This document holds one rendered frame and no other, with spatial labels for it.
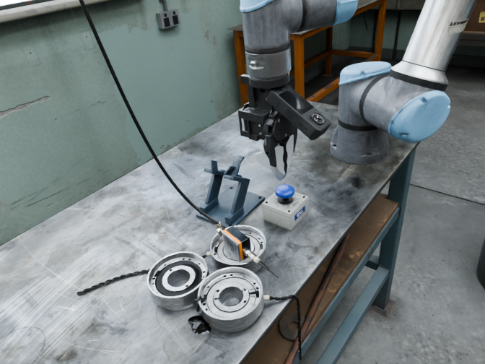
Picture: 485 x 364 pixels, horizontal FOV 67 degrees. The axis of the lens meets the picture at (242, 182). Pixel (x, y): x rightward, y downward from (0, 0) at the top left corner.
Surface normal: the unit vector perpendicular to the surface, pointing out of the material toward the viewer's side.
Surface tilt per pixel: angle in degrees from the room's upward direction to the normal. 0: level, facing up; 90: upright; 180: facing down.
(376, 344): 0
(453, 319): 0
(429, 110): 97
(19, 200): 90
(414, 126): 97
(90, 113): 90
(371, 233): 0
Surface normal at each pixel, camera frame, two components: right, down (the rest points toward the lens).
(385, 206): -0.11, -0.83
